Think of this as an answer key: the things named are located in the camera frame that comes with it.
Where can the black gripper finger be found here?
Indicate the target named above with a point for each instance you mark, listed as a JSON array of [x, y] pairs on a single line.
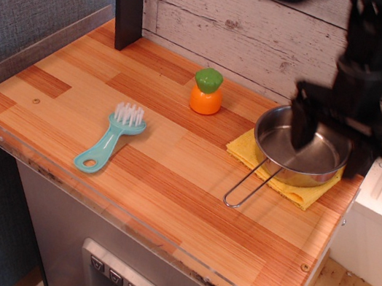
[[354, 156], [304, 123]]

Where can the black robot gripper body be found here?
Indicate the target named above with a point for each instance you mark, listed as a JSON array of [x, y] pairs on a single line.
[[351, 107]]

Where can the silver pot with wire handle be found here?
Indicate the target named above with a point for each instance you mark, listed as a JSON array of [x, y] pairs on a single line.
[[311, 166]]

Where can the yellow folded rag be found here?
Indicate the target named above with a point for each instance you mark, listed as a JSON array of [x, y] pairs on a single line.
[[244, 150]]

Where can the orange toy carrot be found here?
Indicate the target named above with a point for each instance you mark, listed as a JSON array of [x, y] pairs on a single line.
[[206, 95]]

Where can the teal dish brush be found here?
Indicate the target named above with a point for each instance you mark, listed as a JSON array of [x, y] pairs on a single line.
[[126, 120]]

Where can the silver dispenser panel with buttons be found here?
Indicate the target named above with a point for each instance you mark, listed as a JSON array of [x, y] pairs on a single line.
[[102, 268]]

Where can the grey toy fridge cabinet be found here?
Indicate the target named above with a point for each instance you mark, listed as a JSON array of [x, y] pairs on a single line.
[[62, 224]]

